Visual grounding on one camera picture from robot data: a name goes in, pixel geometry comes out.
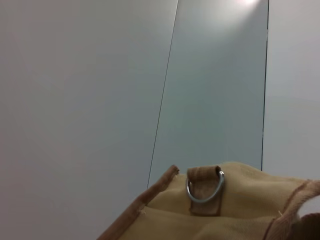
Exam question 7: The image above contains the khaki canvas food bag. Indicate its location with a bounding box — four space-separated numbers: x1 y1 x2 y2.
96 161 320 240

